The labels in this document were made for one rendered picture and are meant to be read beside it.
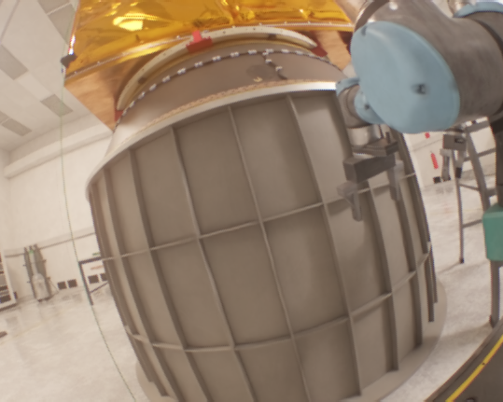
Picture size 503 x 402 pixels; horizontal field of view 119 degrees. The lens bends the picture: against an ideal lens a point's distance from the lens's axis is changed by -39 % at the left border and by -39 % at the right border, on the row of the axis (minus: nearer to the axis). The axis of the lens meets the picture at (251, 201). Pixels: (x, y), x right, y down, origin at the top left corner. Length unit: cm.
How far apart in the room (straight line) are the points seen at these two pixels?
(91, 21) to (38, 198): 754
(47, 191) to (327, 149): 832
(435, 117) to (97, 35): 157
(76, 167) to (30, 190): 211
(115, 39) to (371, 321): 177
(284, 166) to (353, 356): 70
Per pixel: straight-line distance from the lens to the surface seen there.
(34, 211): 895
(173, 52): 130
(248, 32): 130
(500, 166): 35
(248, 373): 90
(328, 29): 164
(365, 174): 57
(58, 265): 831
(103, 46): 152
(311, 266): 74
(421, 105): 22
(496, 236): 33
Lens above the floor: 79
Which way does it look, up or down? 4 degrees up
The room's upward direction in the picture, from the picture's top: 15 degrees counter-clockwise
